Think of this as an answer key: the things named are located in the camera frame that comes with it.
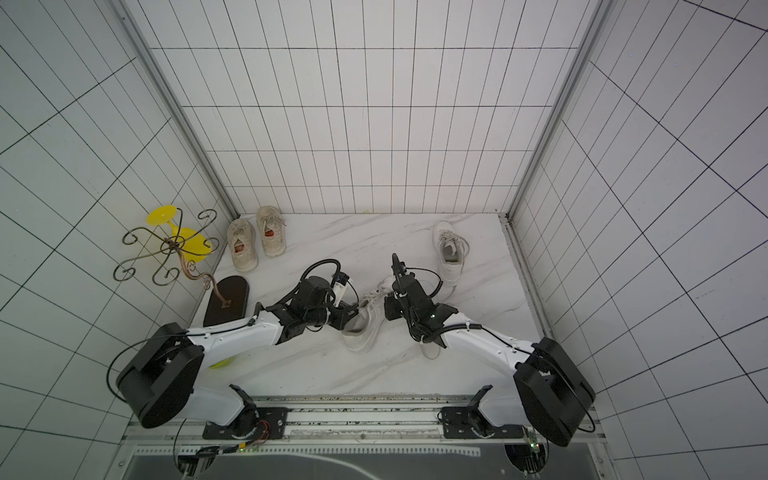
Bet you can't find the white leather sneaker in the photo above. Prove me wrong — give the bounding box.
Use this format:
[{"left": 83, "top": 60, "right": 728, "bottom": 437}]
[
  {"left": 341, "top": 275, "right": 394, "bottom": 354},
  {"left": 433, "top": 221, "right": 470, "bottom": 286}
]

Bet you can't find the grey shoe insole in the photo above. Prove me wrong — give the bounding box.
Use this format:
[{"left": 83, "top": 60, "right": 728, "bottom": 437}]
[{"left": 419, "top": 343, "right": 442, "bottom": 360}]

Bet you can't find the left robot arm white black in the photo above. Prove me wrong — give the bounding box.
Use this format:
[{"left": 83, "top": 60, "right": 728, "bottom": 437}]
[{"left": 113, "top": 272, "right": 356, "bottom": 429}]

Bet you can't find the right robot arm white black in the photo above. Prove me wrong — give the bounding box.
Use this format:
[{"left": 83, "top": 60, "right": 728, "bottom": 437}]
[{"left": 385, "top": 273, "right": 595, "bottom": 447}]

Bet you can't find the dark oval stand base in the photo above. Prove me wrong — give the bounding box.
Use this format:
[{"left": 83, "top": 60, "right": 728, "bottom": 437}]
[{"left": 203, "top": 275, "right": 249, "bottom": 327}]

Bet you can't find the beige sneaker red label right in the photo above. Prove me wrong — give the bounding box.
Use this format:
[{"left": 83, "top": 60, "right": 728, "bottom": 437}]
[{"left": 257, "top": 206, "right": 286, "bottom": 258}]

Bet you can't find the beige sneaker red label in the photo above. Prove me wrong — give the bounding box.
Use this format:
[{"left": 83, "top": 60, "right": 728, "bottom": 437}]
[
  {"left": 227, "top": 219, "right": 258, "bottom": 273},
  {"left": 257, "top": 206, "right": 286, "bottom": 258}
]

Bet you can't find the beige sneaker red label left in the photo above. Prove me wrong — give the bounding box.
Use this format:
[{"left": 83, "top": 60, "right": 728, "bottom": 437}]
[{"left": 227, "top": 219, "right": 258, "bottom": 273}]

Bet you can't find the green plastic bowl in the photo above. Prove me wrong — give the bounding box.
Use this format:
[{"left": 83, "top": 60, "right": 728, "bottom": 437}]
[{"left": 210, "top": 357, "right": 235, "bottom": 370}]

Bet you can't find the yellow plastic funnel cup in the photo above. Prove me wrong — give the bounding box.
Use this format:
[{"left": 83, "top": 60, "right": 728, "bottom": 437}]
[{"left": 147, "top": 205, "right": 215, "bottom": 263}]

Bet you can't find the aluminium mounting rail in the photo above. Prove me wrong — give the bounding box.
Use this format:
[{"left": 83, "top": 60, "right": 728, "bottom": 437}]
[{"left": 122, "top": 394, "right": 604, "bottom": 448}]

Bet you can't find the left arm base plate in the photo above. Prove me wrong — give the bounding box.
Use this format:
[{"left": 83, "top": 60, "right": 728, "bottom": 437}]
[{"left": 202, "top": 407, "right": 290, "bottom": 441}]

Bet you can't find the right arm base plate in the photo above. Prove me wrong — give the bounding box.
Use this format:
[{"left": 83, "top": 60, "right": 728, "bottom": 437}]
[{"left": 437, "top": 406, "right": 524, "bottom": 440}]

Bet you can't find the scrolled metal wire stand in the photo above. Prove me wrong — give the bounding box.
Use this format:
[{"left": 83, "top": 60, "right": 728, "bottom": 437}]
[{"left": 112, "top": 205, "right": 232, "bottom": 309}]

